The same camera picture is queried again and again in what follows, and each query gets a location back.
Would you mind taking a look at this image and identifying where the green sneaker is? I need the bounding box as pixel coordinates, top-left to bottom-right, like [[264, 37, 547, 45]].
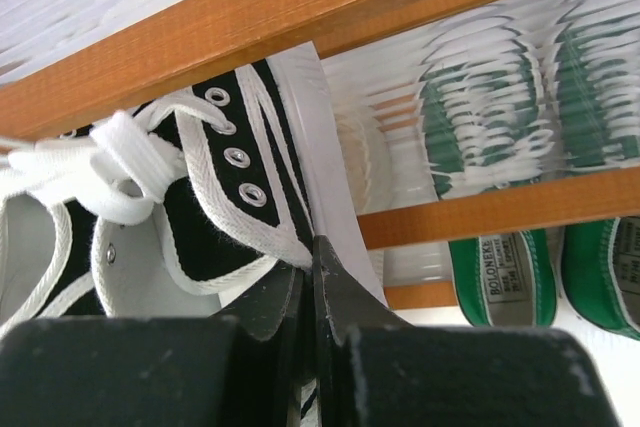
[[549, 0, 639, 340], [419, 27, 557, 327]]

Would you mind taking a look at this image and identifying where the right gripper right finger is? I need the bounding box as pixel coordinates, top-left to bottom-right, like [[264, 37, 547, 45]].
[[312, 236, 618, 426]]

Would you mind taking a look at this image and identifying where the beige sneaker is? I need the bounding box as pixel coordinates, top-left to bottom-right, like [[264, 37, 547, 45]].
[[334, 106, 393, 215]]

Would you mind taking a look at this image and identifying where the orange wooden shoe shelf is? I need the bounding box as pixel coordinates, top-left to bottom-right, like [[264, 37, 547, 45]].
[[0, 0, 640, 311]]

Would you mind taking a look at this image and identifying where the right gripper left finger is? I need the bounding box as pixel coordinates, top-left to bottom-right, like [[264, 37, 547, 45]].
[[1, 266, 304, 426]]

